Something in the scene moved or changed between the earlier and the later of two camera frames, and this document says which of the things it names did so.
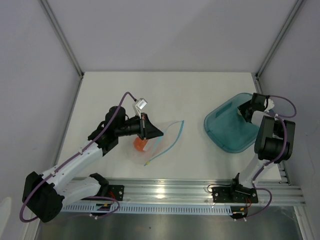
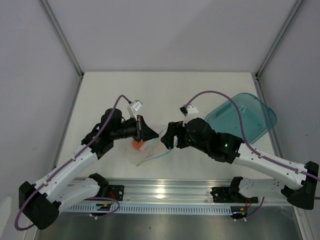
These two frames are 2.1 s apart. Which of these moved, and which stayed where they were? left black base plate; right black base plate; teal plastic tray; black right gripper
Moved: black right gripper
Stayed: right black base plate; teal plastic tray; left black base plate
